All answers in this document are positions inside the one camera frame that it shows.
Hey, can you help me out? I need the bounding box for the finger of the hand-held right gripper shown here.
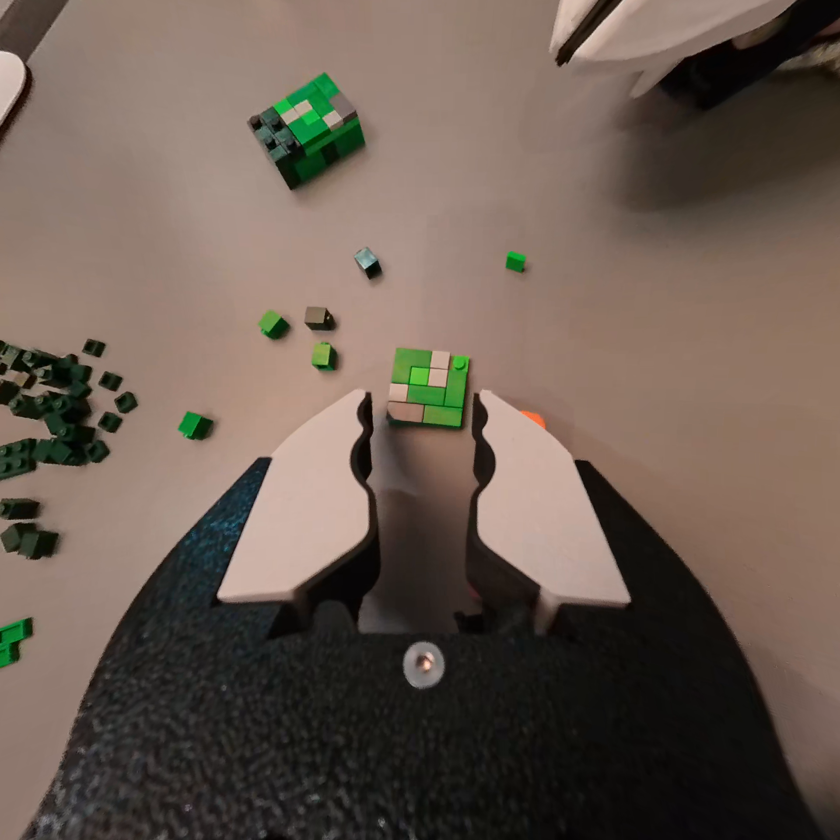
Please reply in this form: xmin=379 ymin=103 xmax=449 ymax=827
xmin=556 ymin=0 xmax=818 ymax=99
xmin=550 ymin=0 xmax=618 ymax=67

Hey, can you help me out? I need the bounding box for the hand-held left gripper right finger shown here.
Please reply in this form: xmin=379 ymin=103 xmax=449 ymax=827
xmin=466 ymin=388 xmax=632 ymax=637

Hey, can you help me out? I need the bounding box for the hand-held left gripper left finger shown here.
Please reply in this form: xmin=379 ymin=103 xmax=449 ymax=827
xmin=215 ymin=387 xmax=383 ymax=643

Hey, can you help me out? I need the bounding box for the green tiled lego plate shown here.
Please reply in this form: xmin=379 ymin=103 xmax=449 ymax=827
xmin=386 ymin=347 xmax=471 ymax=431

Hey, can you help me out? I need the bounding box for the green lego block assembly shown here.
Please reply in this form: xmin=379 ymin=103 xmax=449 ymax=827
xmin=247 ymin=72 xmax=367 ymax=191

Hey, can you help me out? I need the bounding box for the pile of dark green bricks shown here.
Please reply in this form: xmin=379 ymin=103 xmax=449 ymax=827
xmin=0 ymin=337 xmax=140 ymax=560

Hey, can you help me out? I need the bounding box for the pile of bright green pieces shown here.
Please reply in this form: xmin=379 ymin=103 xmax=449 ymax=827
xmin=0 ymin=617 xmax=34 ymax=669

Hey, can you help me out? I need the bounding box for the white book stand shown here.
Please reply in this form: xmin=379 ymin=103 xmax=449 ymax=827
xmin=0 ymin=50 xmax=28 ymax=132

